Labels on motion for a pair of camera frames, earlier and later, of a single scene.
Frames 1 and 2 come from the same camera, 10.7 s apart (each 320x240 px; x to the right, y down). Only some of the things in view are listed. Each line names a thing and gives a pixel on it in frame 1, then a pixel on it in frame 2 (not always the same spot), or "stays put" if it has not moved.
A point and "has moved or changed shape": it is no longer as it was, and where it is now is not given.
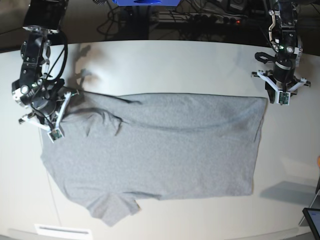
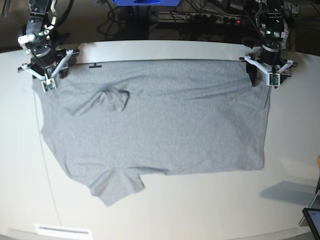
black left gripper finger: [271, 92] -> [252, 72]
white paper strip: [56, 230] stays put
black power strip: [211, 20] stays put
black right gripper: [284, 70] -> [270, 53]
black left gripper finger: [295, 92] -> [283, 77]
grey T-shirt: [118, 148] has moved or changed shape
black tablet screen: [312, 216] stays put
